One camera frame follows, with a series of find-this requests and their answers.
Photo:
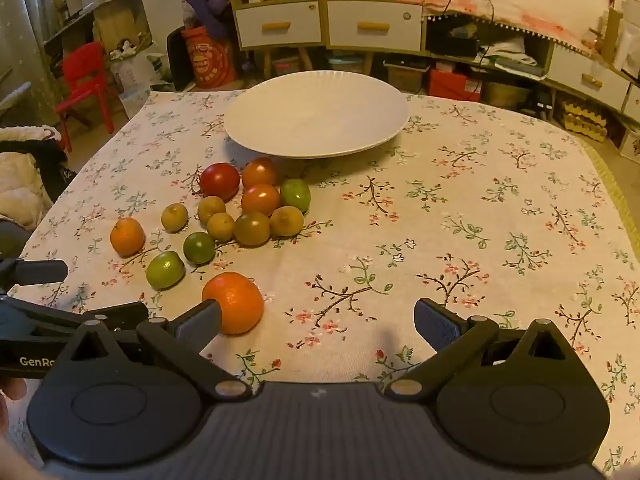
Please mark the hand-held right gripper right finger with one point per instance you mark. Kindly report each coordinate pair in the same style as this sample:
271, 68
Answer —
440, 327

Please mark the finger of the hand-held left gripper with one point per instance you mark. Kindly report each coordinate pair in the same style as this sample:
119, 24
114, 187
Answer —
40, 271
120, 312

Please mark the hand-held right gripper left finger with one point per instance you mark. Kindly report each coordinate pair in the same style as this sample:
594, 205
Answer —
200, 324

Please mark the large orange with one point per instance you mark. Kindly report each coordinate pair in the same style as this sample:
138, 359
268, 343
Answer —
240, 305

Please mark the small orange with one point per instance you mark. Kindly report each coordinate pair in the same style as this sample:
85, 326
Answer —
127, 236

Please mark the brown-green tomato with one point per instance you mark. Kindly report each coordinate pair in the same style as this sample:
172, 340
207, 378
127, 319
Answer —
252, 229

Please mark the orange tomato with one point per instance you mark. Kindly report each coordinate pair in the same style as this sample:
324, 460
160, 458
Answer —
259, 172
260, 199

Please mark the large red tomato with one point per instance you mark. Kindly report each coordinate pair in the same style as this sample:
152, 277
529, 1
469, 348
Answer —
220, 181

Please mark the white ribbed plate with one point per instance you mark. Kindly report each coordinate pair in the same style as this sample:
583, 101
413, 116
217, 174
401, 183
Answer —
315, 110

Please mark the person's left hand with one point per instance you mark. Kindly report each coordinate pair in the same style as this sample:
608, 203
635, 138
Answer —
12, 389

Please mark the floral tablecloth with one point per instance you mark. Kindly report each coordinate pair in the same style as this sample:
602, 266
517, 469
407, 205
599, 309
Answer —
450, 240

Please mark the white fluffy blanket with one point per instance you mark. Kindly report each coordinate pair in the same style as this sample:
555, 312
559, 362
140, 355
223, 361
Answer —
17, 180

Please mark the black garment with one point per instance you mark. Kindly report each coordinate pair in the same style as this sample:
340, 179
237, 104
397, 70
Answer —
52, 170

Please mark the red plastic chair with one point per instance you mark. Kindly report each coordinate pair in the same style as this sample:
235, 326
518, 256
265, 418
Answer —
82, 77

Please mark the white plastic bag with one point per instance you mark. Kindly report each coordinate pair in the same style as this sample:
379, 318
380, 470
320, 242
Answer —
132, 72

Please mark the patterned curtain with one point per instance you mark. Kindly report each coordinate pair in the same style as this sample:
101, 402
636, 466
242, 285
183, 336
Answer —
22, 35

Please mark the beige box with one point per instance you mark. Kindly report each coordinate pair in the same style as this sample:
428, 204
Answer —
502, 94

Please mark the large red cardboard box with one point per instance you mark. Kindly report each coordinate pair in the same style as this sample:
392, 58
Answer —
450, 85

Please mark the black flat panel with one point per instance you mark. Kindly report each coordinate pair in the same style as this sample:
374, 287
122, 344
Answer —
175, 60

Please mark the stack of egg cartons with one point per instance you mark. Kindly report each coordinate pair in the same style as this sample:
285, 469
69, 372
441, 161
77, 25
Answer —
585, 120

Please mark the clear storage box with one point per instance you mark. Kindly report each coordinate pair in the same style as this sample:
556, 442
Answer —
287, 66
405, 74

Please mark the wooden bookshelf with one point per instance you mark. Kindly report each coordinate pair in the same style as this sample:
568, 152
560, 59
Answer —
115, 25

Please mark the white printed cardboard box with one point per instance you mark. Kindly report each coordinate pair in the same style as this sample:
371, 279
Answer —
632, 146

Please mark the teal-lid storage box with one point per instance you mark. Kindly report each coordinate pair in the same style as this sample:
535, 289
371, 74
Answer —
345, 63

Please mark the black electronic device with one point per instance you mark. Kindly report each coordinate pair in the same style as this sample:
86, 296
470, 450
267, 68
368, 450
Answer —
452, 42

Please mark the small white drawer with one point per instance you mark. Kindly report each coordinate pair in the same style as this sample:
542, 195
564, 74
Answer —
570, 72

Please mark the low yellow wooden cabinet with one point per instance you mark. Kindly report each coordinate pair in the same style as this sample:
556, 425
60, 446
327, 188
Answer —
549, 62

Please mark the purple plush toy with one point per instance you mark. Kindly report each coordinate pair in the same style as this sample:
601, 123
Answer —
207, 0

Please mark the pink patterned cloth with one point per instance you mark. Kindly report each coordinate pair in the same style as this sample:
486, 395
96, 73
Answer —
475, 5

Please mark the yellow wooden shelf cabinet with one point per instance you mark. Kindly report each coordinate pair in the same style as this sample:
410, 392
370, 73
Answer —
322, 10

